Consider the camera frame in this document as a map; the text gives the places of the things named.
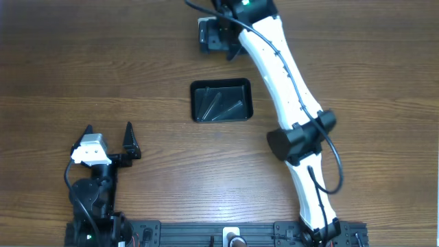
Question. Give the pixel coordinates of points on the white test tube rack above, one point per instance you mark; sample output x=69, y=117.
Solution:
x=202, y=31

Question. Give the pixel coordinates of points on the black tray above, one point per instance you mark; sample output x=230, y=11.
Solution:
x=223, y=81

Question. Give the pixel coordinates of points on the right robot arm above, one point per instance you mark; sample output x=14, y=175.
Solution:
x=274, y=68

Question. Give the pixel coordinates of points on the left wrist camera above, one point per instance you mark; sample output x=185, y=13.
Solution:
x=91, y=151

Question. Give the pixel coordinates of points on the mounting rail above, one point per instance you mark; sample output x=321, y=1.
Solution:
x=192, y=235

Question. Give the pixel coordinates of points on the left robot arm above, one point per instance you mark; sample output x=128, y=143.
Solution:
x=85, y=192

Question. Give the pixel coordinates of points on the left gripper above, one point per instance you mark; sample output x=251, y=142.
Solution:
x=120, y=160

